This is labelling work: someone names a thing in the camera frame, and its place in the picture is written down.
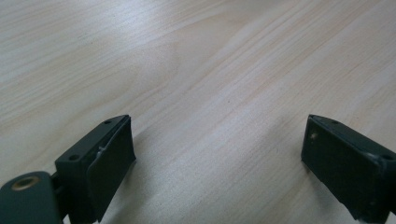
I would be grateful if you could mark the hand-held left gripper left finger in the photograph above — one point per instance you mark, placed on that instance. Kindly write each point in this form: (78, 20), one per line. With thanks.
(93, 168)

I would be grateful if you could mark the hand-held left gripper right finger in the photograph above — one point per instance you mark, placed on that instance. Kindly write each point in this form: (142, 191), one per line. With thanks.
(342, 165)

